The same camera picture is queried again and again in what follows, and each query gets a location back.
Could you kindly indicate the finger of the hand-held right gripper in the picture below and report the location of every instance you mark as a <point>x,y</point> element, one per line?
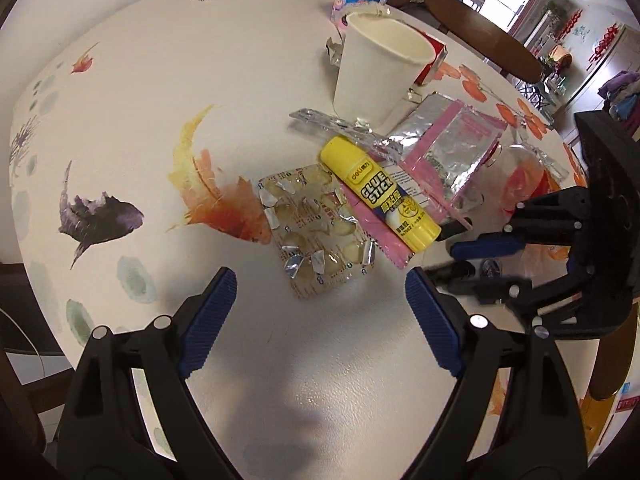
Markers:
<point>490,249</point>
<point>480,287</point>

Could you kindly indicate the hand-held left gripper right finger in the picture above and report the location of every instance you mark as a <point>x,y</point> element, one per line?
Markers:
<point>430,320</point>

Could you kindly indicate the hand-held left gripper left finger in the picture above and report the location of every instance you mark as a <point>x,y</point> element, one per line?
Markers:
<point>210,320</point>

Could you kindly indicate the long pink wrapper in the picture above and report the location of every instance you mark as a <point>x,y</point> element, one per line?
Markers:
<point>385,247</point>

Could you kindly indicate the pill blister pack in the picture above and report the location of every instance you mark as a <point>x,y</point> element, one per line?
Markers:
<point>320,240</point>

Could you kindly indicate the clear plastic wrapper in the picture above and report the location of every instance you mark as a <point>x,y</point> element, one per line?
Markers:
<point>520,170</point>

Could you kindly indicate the silver and pink foil packet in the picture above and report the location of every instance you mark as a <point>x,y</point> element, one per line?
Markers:
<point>460,160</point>
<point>425,120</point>

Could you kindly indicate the pile of clothes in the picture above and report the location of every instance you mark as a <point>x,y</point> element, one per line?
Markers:
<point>622,92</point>

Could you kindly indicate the yellow glue stick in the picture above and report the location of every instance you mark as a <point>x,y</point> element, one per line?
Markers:
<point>370,185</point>

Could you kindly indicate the fish print tablecloth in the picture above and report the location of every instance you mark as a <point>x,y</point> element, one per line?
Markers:
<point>150,135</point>

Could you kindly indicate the red and white box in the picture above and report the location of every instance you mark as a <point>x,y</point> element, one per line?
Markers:
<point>432,62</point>

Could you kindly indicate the white paper cup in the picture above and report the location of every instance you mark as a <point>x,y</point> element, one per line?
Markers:
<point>370,75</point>

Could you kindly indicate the silver blister strip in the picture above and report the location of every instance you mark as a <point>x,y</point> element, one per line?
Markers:
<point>320,120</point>

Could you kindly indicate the crumpled silver foil scrap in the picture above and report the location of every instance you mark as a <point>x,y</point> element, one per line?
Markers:
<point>334,51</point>

